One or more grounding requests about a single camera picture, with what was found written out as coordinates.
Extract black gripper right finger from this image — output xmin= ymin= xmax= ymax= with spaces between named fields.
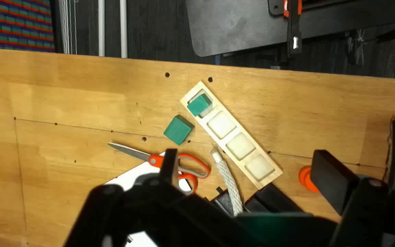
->
xmin=308 ymin=149 xmax=360 ymax=217

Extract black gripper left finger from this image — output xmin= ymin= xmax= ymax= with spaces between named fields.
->
xmin=160 ymin=147 xmax=179 ymax=187

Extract orange wooden coin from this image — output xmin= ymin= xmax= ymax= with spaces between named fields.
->
xmin=297 ymin=165 xmax=319 ymax=194

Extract green cube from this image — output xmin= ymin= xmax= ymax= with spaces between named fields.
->
xmin=186 ymin=90 xmax=214 ymax=118
xmin=161 ymin=114 xmax=196 ymax=147

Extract white paper sheet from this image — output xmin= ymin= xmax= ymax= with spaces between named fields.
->
xmin=104 ymin=161 xmax=194 ymax=247

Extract short black track piece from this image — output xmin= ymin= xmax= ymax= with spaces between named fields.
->
xmin=209 ymin=186 xmax=236 ymax=217

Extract long straight black track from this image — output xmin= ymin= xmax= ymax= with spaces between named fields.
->
xmin=244 ymin=182 xmax=301 ymax=216

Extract white vertical pole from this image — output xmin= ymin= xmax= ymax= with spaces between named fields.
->
xmin=96 ymin=0 xmax=107 ymax=59
xmin=118 ymin=0 xmax=129 ymax=59

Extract orange black bar clamp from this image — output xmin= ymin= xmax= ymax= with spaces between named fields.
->
xmin=267 ymin=0 xmax=304 ymax=55

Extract colourful patterned backdrop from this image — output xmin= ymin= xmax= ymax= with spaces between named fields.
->
xmin=0 ymin=0 xmax=56 ymax=53

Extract orange handled scissors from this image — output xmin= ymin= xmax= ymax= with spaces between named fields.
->
xmin=107 ymin=140 xmax=211 ymax=194

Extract white rope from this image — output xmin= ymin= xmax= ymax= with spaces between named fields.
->
xmin=209 ymin=146 xmax=245 ymax=217

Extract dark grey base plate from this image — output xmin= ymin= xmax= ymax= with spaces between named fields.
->
xmin=185 ymin=0 xmax=395 ymax=59

